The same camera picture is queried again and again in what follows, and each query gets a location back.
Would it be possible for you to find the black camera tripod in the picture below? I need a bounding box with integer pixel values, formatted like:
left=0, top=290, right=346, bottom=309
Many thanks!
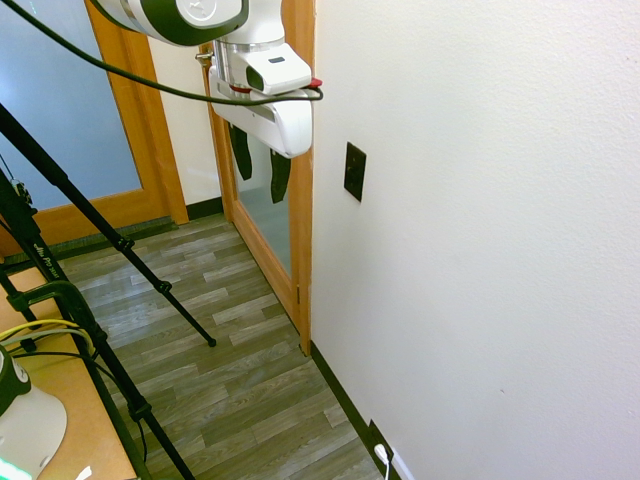
left=0, top=102, right=218, bottom=480

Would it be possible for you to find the white power plug with cord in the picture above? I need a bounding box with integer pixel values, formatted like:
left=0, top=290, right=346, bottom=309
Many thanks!
left=373, top=443, right=394, bottom=480

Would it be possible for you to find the wooden framed frosted glass door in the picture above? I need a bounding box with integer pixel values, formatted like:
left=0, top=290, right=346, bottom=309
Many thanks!
left=0, top=0, right=191, bottom=259

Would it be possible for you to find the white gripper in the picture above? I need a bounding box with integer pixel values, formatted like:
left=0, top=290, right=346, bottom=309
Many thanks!
left=208, top=64, right=315, bottom=205

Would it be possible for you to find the wooden glass panel door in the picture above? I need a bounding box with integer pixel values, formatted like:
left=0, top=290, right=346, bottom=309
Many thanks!
left=198, top=0, right=317, bottom=357

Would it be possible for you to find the black metal clamp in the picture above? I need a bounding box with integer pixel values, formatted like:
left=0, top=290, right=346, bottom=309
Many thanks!
left=4, top=281, right=153, bottom=480

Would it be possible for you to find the dark wall light switch plate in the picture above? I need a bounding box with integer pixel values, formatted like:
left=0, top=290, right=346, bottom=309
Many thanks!
left=342, top=141, right=368, bottom=203

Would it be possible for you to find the dark wall outlet plate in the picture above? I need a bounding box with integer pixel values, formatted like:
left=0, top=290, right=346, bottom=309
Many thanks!
left=367, top=418, right=396, bottom=464

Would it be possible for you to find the yellow cable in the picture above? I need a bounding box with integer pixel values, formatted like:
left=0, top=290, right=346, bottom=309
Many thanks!
left=0, top=319, right=96, bottom=354

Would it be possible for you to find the grey cable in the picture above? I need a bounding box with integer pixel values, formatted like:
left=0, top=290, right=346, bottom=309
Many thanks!
left=0, top=333, right=119, bottom=381

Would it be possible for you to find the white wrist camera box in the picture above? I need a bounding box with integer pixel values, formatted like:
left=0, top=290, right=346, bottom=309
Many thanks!
left=245, top=44, right=313, bottom=96

